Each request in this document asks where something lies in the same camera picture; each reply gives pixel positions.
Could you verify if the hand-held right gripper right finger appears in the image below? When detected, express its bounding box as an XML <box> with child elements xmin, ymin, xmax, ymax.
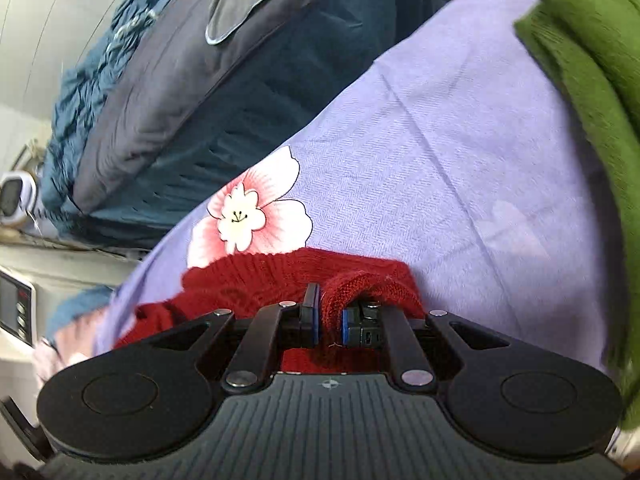
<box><xmin>341</xmin><ymin>301</ymin><xmax>516</xmax><ymax>391</ymax></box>

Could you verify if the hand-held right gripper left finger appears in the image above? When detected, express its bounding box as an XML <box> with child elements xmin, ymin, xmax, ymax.
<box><xmin>135</xmin><ymin>282</ymin><xmax>321</xmax><ymax>393</ymax></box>

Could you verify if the dark red knit sweater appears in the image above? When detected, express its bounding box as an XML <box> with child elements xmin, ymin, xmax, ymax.
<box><xmin>114</xmin><ymin>247</ymin><xmax>426</xmax><ymax>375</ymax></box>

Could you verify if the purple floral bed sheet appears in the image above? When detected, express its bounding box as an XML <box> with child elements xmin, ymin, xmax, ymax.
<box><xmin>92</xmin><ymin>0</ymin><xmax>626</xmax><ymax>381</ymax></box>

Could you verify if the teal and grey duvet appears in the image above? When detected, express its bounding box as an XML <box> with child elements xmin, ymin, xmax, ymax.
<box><xmin>40</xmin><ymin>0</ymin><xmax>486</xmax><ymax>251</ymax></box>

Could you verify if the white appliance with dark panel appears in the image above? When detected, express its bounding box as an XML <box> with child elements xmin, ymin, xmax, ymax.
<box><xmin>0</xmin><ymin>267</ymin><xmax>38</xmax><ymax>348</ymax></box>

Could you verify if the white round gadget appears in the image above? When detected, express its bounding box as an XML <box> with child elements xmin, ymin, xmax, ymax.
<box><xmin>0</xmin><ymin>172</ymin><xmax>40</xmax><ymax>226</ymax></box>

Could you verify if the green fleece garment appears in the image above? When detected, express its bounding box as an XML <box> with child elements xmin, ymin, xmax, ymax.
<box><xmin>515</xmin><ymin>0</ymin><xmax>640</xmax><ymax>431</ymax></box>

